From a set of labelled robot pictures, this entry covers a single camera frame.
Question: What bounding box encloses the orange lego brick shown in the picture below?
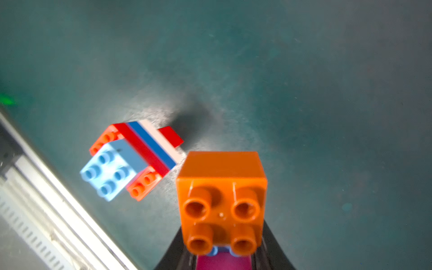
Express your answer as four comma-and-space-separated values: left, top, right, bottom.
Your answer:
176, 151, 268, 257

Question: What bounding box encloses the white lego brick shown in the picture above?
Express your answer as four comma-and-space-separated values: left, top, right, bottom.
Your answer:
138, 120, 182, 164

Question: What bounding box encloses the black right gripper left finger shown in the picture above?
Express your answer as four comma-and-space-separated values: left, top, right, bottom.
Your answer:
154, 227, 196, 270

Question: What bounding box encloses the small light blue lego brick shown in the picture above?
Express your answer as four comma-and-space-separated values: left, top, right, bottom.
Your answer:
80, 139, 148, 201

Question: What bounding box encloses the pink lego brick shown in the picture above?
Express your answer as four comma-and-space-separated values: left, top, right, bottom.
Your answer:
195, 253, 253, 270

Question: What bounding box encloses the red square lego brick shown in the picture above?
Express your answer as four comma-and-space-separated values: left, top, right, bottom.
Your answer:
158, 126, 184, 149

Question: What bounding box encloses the red sloped lego brick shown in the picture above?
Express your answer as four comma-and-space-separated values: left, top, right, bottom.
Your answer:
80, 120, 183, 201

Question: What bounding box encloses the green table mat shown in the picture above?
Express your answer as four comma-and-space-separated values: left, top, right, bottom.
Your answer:
1, 1, 432, 270

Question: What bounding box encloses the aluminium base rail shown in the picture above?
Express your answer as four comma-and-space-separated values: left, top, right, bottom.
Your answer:
1, 110, 137, 270

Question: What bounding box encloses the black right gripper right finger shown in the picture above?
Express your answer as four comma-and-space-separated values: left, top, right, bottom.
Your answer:
252, 221, 296, 270

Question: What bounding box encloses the dark blue lego brick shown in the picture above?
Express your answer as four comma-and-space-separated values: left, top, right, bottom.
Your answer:
122, 121, 177, 176

